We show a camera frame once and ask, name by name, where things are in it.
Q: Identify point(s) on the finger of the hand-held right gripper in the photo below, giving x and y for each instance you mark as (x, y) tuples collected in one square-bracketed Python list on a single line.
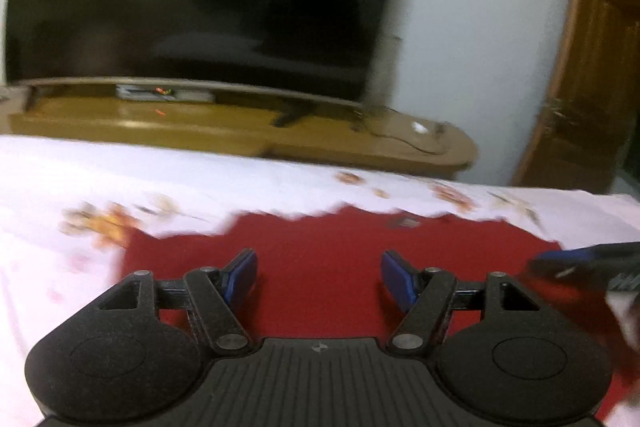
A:
[(570, 264)]

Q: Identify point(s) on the red knit sweater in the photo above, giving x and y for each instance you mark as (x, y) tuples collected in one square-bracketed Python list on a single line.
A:
[(320, 267)]

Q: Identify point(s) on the pink floral bedsheet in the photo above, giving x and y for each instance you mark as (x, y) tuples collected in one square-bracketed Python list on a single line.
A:
[(150, 172)]

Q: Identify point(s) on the brown wooden door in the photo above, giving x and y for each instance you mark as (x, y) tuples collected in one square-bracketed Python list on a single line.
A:
[(595, 72)]

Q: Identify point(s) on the glass dish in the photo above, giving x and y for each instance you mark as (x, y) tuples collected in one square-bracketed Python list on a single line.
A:
[(417, 129)]

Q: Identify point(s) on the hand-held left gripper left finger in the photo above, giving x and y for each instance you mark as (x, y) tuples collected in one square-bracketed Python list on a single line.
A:
[(242, 271)]

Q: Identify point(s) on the silver set-top box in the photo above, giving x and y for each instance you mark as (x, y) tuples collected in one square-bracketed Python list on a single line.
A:
[(162, 92)]

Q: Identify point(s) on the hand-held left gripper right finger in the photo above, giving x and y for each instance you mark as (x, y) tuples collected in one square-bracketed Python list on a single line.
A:
[(396, 272)]

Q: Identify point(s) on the wooden television stand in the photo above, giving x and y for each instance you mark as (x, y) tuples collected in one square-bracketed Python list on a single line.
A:
[(200, 122)]

